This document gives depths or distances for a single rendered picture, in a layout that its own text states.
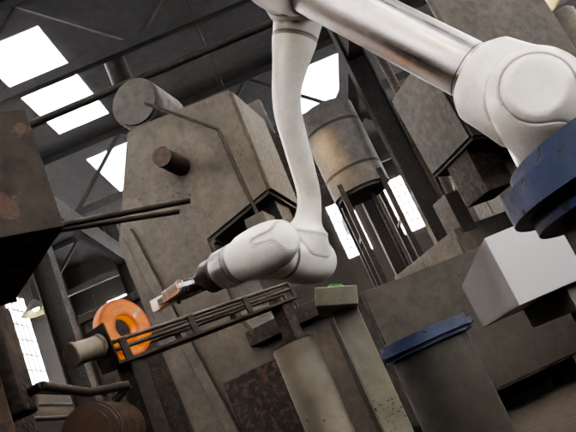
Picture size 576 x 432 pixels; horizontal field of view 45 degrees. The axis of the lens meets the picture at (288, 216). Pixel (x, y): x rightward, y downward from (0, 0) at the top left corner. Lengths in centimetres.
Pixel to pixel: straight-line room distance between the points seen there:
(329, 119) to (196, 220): 650
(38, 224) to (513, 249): 70
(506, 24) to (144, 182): 250
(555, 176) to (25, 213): 48
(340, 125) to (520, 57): 931
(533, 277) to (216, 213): 310
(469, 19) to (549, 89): 361
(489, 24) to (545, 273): 369
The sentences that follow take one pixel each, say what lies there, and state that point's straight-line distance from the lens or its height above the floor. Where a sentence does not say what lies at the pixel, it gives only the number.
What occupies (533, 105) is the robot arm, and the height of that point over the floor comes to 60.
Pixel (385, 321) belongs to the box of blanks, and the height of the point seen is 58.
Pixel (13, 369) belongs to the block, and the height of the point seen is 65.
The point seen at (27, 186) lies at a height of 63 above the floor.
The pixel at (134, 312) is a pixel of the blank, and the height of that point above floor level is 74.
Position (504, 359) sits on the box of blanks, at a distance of 334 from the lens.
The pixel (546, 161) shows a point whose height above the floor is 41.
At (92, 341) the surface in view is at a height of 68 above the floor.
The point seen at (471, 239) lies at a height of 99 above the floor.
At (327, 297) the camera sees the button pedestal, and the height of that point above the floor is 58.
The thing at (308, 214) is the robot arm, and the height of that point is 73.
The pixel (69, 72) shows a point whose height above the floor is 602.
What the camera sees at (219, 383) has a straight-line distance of 399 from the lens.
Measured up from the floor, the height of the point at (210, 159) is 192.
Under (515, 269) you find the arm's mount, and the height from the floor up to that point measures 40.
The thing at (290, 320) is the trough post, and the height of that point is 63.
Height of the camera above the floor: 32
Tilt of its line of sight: 16 degrees up
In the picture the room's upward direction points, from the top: 24 degrees counter-clockwise
